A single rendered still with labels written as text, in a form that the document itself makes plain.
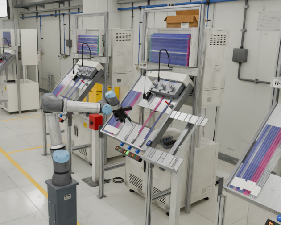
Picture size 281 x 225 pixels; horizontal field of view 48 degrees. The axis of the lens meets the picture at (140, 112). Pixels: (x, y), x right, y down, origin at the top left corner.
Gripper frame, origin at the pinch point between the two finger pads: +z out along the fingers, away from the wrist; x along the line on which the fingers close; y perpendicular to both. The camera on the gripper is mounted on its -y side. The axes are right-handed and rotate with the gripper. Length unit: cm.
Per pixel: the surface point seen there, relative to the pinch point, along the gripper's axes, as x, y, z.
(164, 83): 0.0, -49.5, -6.1
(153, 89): -10.4, -42.9, -2.7
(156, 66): -25, -66, -10
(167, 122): 21.1, -21.2, 9.9
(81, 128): -143, -4, 55
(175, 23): -35, -116, -28
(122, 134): -18.0, 2.9, 15.8
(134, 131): -6.2, -3.4, 14.1
